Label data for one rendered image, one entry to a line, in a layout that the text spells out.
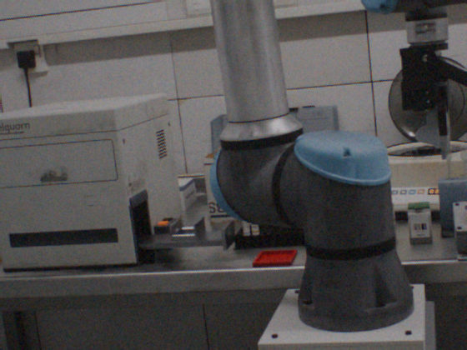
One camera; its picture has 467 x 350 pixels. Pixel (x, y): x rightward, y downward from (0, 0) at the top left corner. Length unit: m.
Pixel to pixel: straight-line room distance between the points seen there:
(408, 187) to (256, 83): 0.65
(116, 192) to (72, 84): 0.77
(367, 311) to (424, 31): 0.59
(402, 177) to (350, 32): 0.49
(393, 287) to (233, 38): 0.38
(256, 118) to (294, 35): 0.93
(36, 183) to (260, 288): 0.46
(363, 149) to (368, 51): 0.99
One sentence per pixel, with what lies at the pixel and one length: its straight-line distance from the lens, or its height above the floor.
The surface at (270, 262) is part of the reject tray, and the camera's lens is 1.27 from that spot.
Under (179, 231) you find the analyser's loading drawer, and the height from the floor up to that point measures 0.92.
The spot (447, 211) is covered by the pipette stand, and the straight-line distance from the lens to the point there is 1.36.
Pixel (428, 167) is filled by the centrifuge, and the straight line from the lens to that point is 1.51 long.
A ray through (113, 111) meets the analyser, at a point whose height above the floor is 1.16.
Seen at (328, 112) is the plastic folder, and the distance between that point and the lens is 1.85.
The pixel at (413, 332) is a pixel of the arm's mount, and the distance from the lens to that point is 0.89.
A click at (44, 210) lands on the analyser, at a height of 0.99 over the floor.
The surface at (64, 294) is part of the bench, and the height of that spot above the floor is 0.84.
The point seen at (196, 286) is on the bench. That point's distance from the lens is 1.31.
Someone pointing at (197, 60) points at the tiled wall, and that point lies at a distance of 1.94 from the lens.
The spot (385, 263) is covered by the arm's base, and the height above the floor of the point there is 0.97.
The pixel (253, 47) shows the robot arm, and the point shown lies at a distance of 0.95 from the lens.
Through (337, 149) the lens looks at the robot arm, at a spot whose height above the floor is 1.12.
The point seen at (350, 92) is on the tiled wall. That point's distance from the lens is 1.86.
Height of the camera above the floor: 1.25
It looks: 8 degrees down
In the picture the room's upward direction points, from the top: 6 degrees counter-clockwise
